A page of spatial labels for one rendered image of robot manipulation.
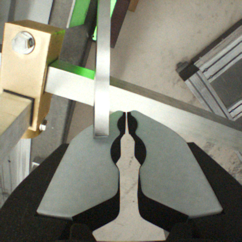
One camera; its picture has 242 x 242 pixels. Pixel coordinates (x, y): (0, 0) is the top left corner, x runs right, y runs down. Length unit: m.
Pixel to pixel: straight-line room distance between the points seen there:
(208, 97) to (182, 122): 0.75
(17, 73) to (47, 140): 0.27
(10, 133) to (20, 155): 0.47
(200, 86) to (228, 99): 0.19
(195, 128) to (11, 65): 0.22
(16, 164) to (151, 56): 0.83
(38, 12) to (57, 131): 0.26
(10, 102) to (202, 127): 0.22
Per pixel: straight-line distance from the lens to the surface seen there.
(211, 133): 0.26
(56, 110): 0.41
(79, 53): 0.35
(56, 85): 0.21
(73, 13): 0.25
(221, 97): 1.03
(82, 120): 1.24
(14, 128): 0.19
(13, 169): 0.72
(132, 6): 0.97
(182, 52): 1.11
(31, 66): 0.21
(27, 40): 0.19
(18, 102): 0.21
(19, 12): 0.48
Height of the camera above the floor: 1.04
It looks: 59 degrees down
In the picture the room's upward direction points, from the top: 178 degrees counter-clockwise
